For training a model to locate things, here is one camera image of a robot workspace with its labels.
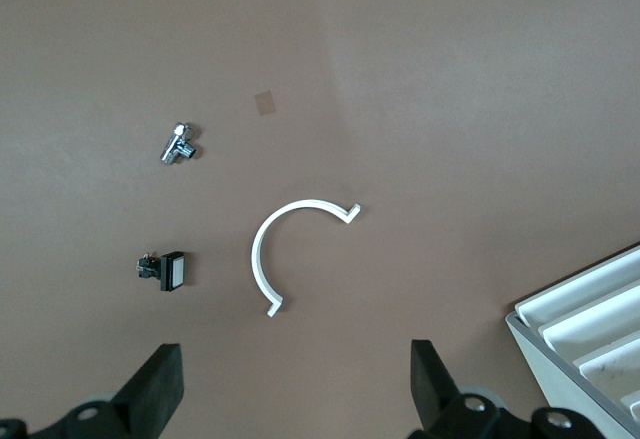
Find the white curved plastic bracket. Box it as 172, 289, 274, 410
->
249, 199, 363, 318

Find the white drawer cabinet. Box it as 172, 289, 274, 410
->
504, 242, 640, 439

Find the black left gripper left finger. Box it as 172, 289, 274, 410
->
29, 342, 185, 439

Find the black square push button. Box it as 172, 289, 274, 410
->
134, 251, 189, 293

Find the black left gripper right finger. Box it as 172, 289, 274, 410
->
407, 338, 524, 439

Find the small blue potentiometer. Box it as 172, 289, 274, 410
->
158, 121, 200, 165

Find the brown tape patch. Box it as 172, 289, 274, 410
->
253, 89, 279, 117

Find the white plastic drawer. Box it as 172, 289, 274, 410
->
538, 282, 640, 366
514, 244, 640, 328
577, 329, 640, 401
618, 386, 640, 423

